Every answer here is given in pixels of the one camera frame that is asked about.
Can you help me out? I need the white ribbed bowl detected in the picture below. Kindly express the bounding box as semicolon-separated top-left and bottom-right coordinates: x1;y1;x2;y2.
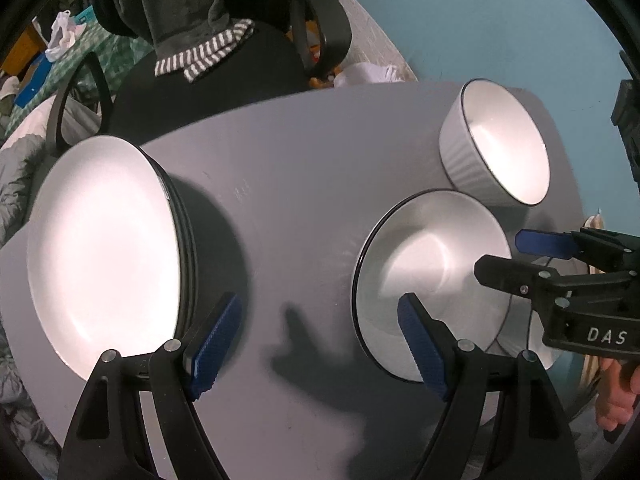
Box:
352;190;511;382
438;79;551;207
494;253;582;371

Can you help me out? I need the white plate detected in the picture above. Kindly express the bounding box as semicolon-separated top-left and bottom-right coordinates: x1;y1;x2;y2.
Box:
26;136;198;379

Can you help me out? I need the person's right hand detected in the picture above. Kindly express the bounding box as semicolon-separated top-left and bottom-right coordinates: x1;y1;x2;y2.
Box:
596;359;639;431

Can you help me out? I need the grey fluffy blanket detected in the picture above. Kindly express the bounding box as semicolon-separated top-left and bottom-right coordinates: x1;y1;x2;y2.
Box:
1;133;60;477

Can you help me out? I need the green checkered tablecloth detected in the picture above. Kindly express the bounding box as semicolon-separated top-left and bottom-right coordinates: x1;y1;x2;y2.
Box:
1;18;152;141

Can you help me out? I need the black office chair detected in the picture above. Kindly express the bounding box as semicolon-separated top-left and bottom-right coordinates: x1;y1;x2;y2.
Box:
46;0;352;153

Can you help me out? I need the blue box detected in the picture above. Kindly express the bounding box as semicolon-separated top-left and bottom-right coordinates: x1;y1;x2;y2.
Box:
14;54;52;108

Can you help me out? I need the dark grey hoodie on chair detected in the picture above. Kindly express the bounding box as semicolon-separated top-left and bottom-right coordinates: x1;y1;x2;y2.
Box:
113;0;255;82

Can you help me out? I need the white plastic bag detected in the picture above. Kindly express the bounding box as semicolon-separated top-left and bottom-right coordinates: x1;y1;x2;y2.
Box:
44;10;87;63

